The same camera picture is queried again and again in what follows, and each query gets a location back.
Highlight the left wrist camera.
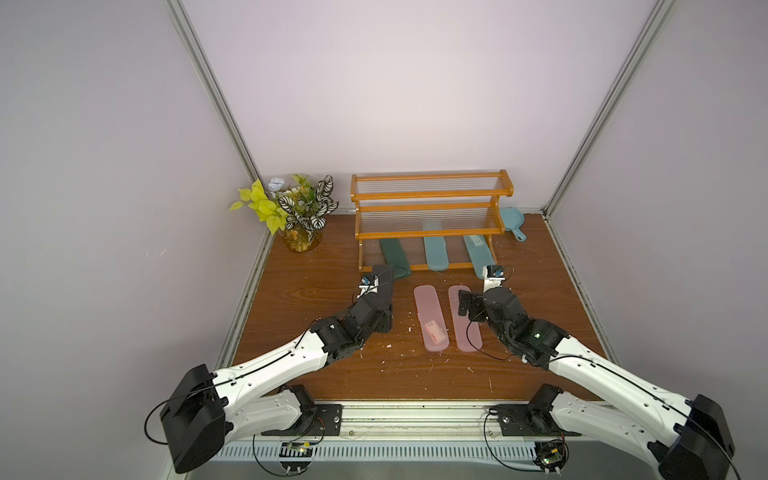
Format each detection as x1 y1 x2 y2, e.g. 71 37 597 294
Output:
356 274 379 299

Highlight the base cable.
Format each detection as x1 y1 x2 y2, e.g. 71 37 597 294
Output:
483 407 541 473
251 419 325 478

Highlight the black pencil case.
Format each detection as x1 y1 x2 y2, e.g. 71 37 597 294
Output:
372 264 395 301

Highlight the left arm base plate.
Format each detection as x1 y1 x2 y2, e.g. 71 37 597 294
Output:
261 403 343 438

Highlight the left base cable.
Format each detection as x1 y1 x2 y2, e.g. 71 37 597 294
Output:
251 419 325 478

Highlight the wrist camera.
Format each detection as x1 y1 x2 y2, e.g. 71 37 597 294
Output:
483 264 506 292
356 274 379 299

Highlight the teal handled dish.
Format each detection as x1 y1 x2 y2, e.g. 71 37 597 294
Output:
500 207 527 242

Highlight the dark green pencil case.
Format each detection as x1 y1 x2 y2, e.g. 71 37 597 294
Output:
379 238 412 280

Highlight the connector board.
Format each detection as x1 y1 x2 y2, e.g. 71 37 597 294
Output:
278 442 316 477
533 438 569 475

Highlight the right connector board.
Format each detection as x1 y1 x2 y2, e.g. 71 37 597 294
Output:
533 438 569 475

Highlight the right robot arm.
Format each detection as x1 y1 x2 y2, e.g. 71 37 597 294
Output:
457 287 738 479

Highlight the left connector board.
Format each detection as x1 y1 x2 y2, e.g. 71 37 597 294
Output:
278 442 316 477

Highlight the right base cable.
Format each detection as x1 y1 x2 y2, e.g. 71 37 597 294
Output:
483 407 541 473

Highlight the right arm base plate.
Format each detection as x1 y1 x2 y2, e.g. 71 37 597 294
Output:
491 404 578 437

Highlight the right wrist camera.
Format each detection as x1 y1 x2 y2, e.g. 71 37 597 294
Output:
483 264 506 292

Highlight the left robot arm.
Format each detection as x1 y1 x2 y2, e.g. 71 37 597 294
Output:
155 265 394 474

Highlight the orange three-tier shelf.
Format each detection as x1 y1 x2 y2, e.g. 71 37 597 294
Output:
350 169 514 272

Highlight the aluminium front rail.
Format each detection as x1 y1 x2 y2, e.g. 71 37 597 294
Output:
224 392 655 447

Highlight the potted plant in vase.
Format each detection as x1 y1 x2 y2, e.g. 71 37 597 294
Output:
229 175 339 253

